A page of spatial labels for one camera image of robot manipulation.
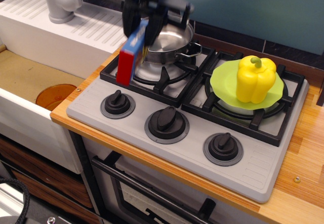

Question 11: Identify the black stove knob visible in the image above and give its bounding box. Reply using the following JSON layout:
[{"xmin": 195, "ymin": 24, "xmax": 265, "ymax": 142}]
[
  {"xmin": 203, "ymin": 132, "xmax": 244, "ymax": 167},
  {"xmin": 144, "ymin": 106, "xmax": 190, "ymax": 144},
  {"xmin": 100, "ymin": 90, "xmax": 136, "ymax": 120}
]

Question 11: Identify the stainless steel pot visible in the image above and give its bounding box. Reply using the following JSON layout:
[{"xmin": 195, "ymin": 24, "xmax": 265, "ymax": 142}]
[{"xmin": 144, "ymin": 23, "xmax": 203, "ymax": 64}]

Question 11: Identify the black right burner grate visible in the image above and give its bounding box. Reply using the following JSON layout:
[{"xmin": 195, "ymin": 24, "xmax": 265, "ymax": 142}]
[{"xmin": 181, "ymin": 52, "xmax": 309, "ymax": 146}]

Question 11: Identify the orange sink drain disc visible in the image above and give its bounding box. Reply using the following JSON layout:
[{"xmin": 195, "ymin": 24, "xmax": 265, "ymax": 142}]
[{"xmin": 35, "ymin": 84, "xmax": 76, "ymax": 111}]

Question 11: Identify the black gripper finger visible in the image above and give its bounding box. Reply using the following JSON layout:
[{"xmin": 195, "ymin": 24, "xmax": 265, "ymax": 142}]
[
  {"xmin": 122, "ymin": 0, "xmax": 141, "ymax": 37},
  {"xmin": 144, "ymin": 9, "xmax": 168, "ymax": 47}
]

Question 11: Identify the blue cookie box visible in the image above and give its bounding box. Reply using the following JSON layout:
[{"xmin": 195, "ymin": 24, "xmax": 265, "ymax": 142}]
[{"xmin": 116, "ymin": 19, "xmax": 148, "ymax": 86}]

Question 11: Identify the black cable bottom left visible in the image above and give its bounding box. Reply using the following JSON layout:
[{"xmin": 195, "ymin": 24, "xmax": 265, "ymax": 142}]
[{"xmin": 0, "ymin": 178, "xmax": 31, "ymax": 224}]

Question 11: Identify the black middle stove knob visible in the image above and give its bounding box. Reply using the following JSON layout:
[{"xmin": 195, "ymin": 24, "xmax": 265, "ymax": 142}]
[{"xmin": 144, "ymin": 106, "xmax": 190, "ymax": 144}]

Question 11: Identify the black left stove knob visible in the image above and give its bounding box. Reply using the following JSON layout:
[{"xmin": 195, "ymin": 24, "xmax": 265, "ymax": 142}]
[{"xmin": 100, "ymin": 90, "xmax": 136, "ymax": 120}]

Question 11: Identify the black burner grate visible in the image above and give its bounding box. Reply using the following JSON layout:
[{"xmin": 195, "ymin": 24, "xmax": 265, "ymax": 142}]
[
  {"xmin": 181, "ymin": 52, "xmax": 309, "ymax": 146},
  {"xmin": 100, "ymin": 44, "xmax": 215, "ymax": 107}
]

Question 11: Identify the oven door with window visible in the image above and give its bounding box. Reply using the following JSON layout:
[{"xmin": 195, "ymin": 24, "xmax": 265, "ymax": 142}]
[{"xmin": 83, "ymin": 138, "xmax": 262, "ymax": 223}]

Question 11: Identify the wooden drawer front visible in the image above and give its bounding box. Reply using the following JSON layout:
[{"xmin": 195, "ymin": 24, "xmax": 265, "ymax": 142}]
[{"xmin": 1, "ymin": 135, "xmax": 101, "ymax": 223}]

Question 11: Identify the black right stove knob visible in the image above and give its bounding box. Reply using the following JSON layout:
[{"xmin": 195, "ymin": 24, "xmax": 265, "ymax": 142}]
[{"xmin": 203, "ymin": 132, "xmax": 244, "ymax": 167}]

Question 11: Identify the white toy sink unit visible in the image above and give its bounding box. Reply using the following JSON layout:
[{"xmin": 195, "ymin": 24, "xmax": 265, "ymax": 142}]
[{"xmin": 1, "ymin": 0, "xmax": 126, "ymax": 174}]

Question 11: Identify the yellow toy bell pepper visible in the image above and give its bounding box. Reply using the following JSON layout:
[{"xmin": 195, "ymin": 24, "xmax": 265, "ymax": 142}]
[{"xmin": 236, "ymin": 55, "xmax": 276, "ymax": 104}]

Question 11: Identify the lime green plate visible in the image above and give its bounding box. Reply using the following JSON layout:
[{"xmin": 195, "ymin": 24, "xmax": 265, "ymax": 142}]
[{"xmin": 210, "ymin": 59, "xmax": 284, "ymax": 110}]

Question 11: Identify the black oven door handle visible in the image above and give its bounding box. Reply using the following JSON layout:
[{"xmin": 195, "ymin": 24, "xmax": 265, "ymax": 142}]
[{"xmin": 91, "ymin": 151, "xmax": 216, "ymax": 223}]

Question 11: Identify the grey toy faucet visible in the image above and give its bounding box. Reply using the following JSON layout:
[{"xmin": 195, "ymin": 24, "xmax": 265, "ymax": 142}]
[{"xmin": 46, "ymin": 0, "xmax": 83, "ymax": 24}]

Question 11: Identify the black left burner grate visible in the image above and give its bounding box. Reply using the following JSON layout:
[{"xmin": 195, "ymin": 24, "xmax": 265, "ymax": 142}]
[{"xmin": 100, "ymin": 44, "xmax": 215, "ymax": 107}]

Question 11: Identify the grey toy stove top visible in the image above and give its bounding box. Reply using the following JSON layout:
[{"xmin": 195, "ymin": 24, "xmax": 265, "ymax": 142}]
[{"xmin": 66, "ymin": 44, "xmax": 310, "ymax": 204}]

